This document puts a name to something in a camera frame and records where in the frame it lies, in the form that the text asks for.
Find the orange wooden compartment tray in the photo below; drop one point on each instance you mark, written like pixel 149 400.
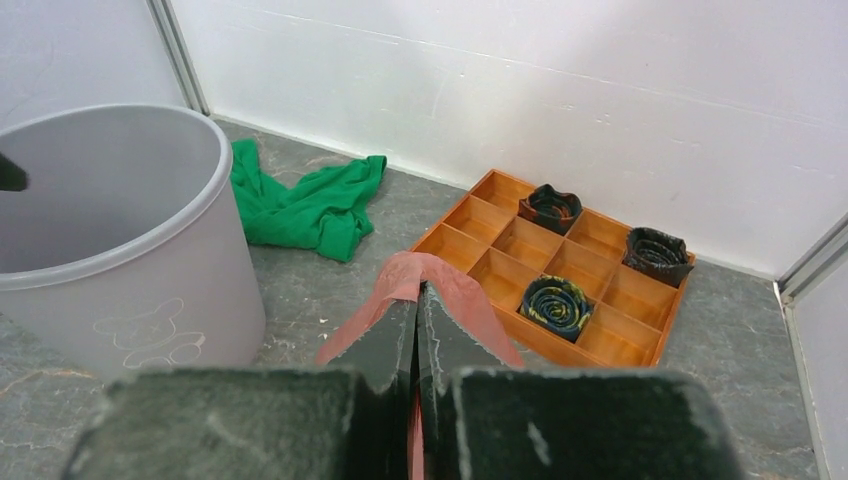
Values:
pixel 483 236

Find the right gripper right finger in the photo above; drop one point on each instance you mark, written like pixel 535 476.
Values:
pixel 481 419

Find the blue yellow rolled belt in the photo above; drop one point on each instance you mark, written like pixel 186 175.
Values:
pixel 557 304

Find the left aluminium frame post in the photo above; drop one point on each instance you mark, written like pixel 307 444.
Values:
pixel 165 19

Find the aluminium frame post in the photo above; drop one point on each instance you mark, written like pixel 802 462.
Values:
pixel 165 19
pixel 813 296

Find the right aluminium frame post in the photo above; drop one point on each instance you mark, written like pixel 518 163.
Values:
pixel 813 296

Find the green cloth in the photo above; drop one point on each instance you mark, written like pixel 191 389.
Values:
pixel 325 212

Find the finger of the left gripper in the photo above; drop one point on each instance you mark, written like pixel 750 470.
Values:
pixel 13 178

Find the red plastic trash bag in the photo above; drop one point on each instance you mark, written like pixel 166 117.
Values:
pixel 450 291

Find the grey plastic trash bin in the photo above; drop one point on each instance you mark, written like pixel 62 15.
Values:
pixel 126 251

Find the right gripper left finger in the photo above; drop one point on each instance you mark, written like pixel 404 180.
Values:
pixel 347 419

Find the red black rolled belt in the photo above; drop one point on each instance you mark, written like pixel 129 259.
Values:
pixel 551 209

